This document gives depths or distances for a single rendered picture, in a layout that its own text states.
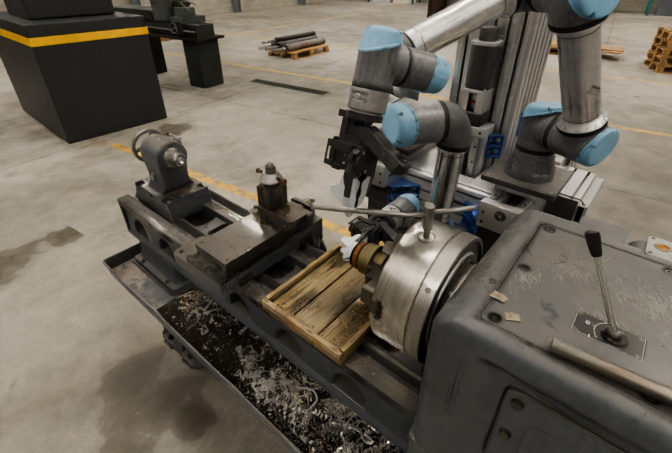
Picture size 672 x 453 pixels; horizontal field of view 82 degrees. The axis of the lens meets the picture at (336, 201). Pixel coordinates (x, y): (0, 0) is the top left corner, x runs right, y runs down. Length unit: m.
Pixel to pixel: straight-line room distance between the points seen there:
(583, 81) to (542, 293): 0.55
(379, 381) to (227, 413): 1.13
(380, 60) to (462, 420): 0.67
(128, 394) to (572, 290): 1.97
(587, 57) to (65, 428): 2.35
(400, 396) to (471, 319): 0.41
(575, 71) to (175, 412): 2.00
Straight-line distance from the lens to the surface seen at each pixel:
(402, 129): 1.03
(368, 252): 0.99
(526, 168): 1.33
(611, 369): 0.67
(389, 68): 0.74
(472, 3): 1.01
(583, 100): 1.14
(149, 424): 2.14
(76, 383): 2.43
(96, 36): 5.30
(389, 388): 1.04
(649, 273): 0.92
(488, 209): 1.28
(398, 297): 0.83
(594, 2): 1.00
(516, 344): 0.67
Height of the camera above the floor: 1.74
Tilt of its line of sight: 31 degrees down
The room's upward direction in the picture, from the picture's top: straight up
